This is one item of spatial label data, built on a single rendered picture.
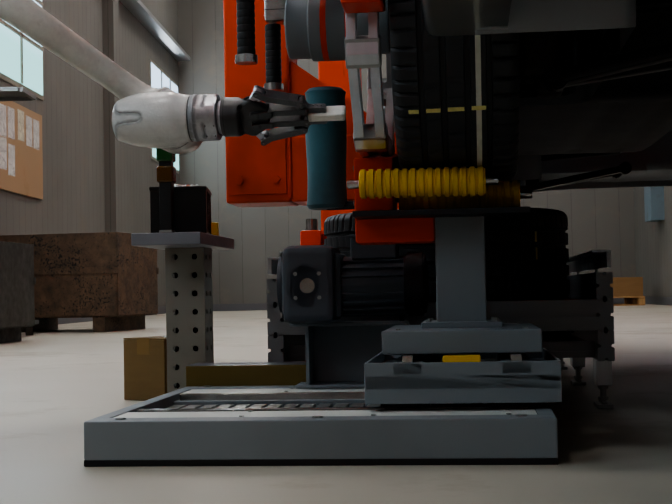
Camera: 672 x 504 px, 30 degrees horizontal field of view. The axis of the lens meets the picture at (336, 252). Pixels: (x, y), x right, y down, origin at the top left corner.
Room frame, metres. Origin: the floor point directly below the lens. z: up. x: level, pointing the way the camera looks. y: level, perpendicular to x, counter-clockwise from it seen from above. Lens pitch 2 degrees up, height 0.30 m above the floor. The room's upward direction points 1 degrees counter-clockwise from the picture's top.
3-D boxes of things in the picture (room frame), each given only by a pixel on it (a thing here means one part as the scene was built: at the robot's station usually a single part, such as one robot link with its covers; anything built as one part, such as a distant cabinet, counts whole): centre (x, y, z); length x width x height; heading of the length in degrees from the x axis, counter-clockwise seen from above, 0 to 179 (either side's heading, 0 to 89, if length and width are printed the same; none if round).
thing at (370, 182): (2.44, -0.17, 0.51); 0.29 x 0.06 x 0.06; 84
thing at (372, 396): (2.55, -0.25, 0.13); 0.50 x 0.36 x 0.10; 174
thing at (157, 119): (2.42, 0.35, 0.64); 0.16 x 0.13 x 0.11; 84
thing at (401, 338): (2.56, -0.25, 0.32); 0.40 x 0.30 x 0.28; 174
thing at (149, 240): (3.21, 0.38, 0.44); 0.43 x 0.17 x 0.03; 174
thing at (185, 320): (3.24, 0.38, 0.21); 0.10 x 0.10 x 0.42; 84
